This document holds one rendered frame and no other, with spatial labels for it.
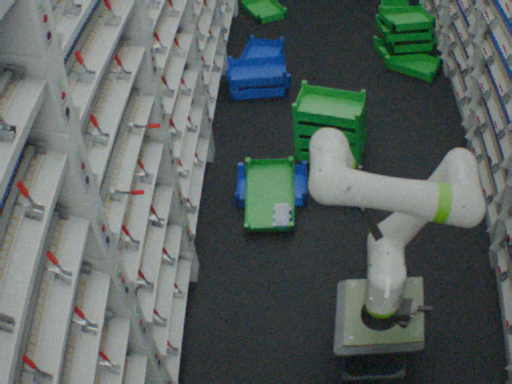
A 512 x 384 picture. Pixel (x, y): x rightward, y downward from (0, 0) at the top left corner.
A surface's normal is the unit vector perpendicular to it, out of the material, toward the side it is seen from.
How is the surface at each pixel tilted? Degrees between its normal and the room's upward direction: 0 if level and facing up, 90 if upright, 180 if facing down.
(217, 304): 0
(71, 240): 19
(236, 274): 0
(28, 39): 90
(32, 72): 90
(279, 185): 26
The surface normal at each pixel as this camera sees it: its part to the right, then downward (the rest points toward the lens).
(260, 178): -0.10, -0.32
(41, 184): 0.24, -0.67
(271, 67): -0.08, -0.70
